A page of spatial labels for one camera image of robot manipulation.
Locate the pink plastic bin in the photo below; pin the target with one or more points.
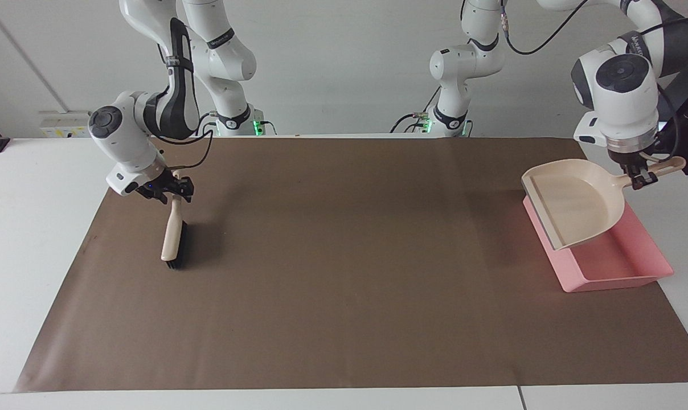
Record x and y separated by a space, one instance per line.
617 259

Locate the beige dustpan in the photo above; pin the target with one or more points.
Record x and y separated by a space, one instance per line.
574 202

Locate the beige brush with black bristles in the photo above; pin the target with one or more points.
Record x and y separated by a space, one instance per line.
172 236

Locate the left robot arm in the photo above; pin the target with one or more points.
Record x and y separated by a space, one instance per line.
623 97

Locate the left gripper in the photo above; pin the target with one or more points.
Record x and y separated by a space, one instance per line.
632 158

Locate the white wall socket strip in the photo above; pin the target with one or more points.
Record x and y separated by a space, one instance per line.
65 125

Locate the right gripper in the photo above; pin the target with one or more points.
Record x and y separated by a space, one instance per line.
157 188

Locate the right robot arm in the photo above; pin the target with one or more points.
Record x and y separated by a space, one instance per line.
221 51

